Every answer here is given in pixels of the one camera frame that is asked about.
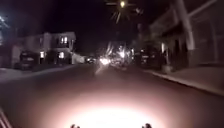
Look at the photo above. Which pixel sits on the pale two-storey building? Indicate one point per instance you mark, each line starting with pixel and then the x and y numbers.
pixel 55 46

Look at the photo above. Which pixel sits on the building with pale column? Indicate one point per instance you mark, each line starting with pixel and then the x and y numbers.
pixel 186 36

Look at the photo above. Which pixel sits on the vehicle with bright headlights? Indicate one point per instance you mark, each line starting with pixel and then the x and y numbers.
pixel 104 61

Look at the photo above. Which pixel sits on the street lamp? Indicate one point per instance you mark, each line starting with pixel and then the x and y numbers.
pixel 122 4

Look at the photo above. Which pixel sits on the raised pale pavement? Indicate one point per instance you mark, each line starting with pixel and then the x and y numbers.
pixel 196 78

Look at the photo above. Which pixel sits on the robot's own part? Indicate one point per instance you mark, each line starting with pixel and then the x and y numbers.
pixel 74 126
pixel 146 126

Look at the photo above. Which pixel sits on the dark parked car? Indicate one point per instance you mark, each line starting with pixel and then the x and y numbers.
pixel 29 60

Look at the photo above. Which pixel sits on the dark asphalt road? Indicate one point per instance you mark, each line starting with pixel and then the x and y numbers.
pixel 110 90

